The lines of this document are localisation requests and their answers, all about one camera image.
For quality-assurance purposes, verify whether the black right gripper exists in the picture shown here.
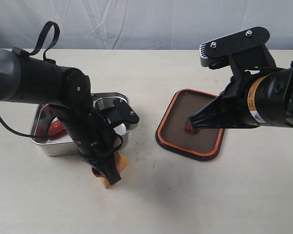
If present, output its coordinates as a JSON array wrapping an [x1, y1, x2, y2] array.
[[188, 78, 260, 131]]

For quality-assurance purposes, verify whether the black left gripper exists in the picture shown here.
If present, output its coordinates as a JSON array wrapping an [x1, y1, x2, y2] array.
[[50, 103, 122, 185]]

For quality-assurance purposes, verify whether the yellow toy cheese wedge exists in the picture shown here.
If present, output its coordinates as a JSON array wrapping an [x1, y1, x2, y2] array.
[[92, 153, 127, 188]]

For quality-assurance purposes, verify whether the dark transparent lunch box lid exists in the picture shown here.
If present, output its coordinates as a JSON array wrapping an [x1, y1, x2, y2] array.
[[155, 89, 225, 161]]

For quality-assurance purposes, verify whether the red toy sausage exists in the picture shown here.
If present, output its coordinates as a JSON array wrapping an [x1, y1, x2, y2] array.
[[47, 117, 65, 137]]

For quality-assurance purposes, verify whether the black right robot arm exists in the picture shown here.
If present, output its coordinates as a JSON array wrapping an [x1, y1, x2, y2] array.
[[187, 67, 293, 131]]

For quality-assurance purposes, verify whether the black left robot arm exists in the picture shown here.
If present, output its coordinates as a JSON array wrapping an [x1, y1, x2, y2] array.
[[0, 49, 121, 185]]

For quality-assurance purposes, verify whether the stainless steel lunch box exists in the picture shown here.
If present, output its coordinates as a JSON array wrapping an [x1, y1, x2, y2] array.
[[30, 92, 130, 156]]

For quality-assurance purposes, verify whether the blue-grey backdrop cloth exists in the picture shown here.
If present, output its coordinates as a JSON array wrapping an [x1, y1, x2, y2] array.
[[0, 0, 293, 50]]

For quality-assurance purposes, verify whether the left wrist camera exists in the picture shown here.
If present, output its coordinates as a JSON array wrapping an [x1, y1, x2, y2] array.
[[97, 98, 140, 131]]

